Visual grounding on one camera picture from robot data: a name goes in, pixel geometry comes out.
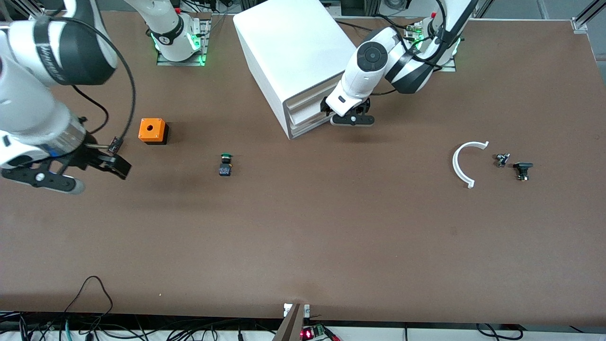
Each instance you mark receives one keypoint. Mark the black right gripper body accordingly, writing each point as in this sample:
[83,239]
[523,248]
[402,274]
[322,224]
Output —
[93,157]

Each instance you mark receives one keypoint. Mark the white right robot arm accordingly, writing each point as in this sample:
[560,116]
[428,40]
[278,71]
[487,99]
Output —
[28,109]

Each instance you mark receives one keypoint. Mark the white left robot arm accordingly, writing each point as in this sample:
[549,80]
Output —
[364,76]

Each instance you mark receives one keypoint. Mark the white drawer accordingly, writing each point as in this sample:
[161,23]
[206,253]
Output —
[307,94]
[305,111]
[307,124]

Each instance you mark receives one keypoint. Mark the white drawer cabinet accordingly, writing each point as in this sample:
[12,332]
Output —
[293,42]

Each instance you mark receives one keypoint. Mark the green push button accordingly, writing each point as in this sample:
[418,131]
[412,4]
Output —
[225,166]

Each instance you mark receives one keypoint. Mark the small black contact block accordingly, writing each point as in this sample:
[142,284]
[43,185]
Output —
[115,144]

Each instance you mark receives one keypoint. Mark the white curved plastic part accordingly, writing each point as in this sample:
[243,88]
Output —
[457,166]

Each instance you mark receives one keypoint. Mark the circuit board with red light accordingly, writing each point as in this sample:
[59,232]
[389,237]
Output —
[315,332]

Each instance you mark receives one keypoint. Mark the orange button enclosure box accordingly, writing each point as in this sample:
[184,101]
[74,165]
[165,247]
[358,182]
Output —
[151,129]

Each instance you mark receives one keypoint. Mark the small metal switch part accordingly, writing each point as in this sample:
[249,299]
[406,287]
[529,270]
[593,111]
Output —
[502,160]

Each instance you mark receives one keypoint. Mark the aluminium frame profile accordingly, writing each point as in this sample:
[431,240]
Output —
[28,5]
[484,7]
[587,16]

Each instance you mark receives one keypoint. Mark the black switch part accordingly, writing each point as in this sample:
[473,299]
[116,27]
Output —
[522,167]

